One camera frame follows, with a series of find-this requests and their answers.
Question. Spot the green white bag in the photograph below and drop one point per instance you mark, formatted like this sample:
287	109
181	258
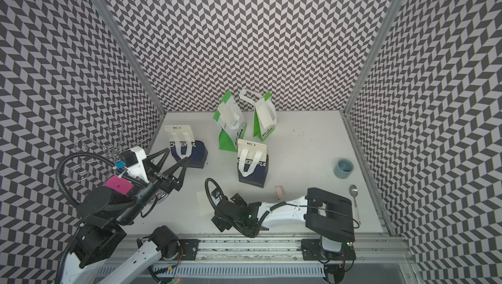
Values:
252	98
228	138

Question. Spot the aluminium corner post left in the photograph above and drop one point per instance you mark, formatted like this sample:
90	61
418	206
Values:
121	41

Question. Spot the grey blue cup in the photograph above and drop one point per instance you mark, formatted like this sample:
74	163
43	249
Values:
343	168

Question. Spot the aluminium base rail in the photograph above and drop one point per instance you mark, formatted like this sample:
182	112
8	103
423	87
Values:
286	248

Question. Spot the small pink stapler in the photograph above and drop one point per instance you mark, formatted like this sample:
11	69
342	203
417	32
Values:
279	193

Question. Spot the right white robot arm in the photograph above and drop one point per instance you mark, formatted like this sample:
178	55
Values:
328	215

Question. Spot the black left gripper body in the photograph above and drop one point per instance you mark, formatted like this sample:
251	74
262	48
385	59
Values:
164	184

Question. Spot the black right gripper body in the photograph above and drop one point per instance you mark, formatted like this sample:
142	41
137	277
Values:
219	222

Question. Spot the white vented cable duct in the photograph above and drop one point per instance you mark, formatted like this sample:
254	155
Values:
234	271

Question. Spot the metal spoon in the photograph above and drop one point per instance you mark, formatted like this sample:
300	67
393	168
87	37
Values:
353	190

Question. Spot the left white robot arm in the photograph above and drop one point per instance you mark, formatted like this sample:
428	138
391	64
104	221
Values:
105	211

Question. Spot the silver wire stand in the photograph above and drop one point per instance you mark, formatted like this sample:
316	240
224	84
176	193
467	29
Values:
98	147

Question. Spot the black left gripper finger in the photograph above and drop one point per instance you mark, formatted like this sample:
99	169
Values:
179	169
154	162

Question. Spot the aluminium corner post right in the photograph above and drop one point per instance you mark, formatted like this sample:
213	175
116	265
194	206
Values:
388	21

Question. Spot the pink plastic cup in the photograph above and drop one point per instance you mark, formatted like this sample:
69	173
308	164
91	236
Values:
120	185

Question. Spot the navy cream cheerful bag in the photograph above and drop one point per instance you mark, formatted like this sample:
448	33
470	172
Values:
252	163
184	144

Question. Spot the green white bag front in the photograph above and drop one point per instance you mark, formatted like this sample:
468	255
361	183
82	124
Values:
228	138

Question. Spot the aluminium corner post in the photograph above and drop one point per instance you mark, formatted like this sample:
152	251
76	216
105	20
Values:
121	41
388	21

